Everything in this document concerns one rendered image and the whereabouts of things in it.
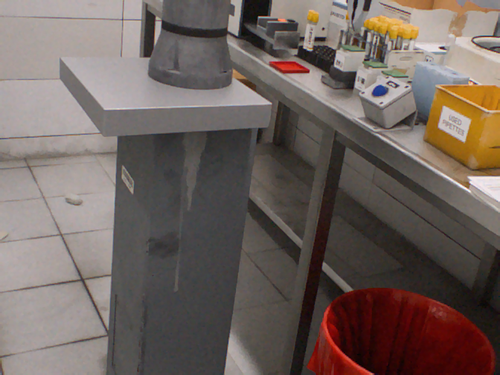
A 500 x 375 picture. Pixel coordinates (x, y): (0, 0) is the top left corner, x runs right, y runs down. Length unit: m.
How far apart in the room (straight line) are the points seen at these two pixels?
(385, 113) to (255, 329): 1.08
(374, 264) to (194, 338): 0.78
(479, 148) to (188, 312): 0.63
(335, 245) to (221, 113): 1.06
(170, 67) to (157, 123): 0.15
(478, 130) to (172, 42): 0.52
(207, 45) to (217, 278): 0.46
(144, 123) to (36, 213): 1.65
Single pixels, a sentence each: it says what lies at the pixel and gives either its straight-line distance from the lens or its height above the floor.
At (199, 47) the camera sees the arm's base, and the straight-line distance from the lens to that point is 1.17.
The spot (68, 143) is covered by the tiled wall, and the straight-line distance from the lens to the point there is 3.16.
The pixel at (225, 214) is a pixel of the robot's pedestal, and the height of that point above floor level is 0.68.
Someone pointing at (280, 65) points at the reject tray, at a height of 0.88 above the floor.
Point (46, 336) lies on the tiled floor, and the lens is 2.06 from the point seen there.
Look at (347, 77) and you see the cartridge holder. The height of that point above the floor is 0.90.
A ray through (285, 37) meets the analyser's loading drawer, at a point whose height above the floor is 0.92.
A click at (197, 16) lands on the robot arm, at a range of 1.16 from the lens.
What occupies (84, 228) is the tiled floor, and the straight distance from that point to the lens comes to 2.57.
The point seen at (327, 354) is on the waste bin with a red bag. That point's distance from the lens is 1.41.
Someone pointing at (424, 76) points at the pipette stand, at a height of 0.96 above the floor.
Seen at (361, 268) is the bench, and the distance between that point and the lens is 1.99.
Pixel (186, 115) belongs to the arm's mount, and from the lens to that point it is 1.08.
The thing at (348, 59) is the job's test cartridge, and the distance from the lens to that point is 1.45.
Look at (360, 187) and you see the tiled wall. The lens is 2.41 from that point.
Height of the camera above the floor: 1.27
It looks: 25 degrees down
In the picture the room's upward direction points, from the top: 8 degrees clockwise
